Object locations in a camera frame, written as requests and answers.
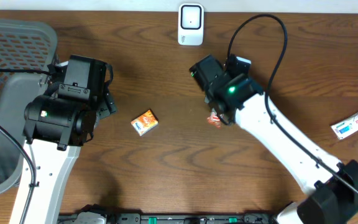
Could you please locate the red Top chocolate bar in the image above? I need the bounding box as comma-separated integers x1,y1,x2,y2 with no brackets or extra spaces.
207,111,222,128

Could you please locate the black left camera cable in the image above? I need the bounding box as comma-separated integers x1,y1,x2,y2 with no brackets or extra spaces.
0,65,55,224

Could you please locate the orange small carton box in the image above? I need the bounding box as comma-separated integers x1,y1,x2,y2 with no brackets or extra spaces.
131,110,158,136

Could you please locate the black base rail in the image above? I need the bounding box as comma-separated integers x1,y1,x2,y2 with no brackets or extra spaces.
56,204,276,224

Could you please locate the grey plastic basket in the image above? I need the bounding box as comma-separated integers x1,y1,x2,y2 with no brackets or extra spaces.
0,19,58,194

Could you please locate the white barcode scanner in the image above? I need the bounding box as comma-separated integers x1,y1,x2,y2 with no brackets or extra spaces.
178,3,204,46

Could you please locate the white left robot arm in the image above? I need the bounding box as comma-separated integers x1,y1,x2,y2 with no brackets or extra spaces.
9,55,116,223

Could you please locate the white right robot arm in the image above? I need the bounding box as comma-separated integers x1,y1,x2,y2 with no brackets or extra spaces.
189,55,358,223

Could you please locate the white Panadol box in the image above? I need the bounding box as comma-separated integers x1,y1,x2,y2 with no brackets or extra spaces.
331,112,358,140

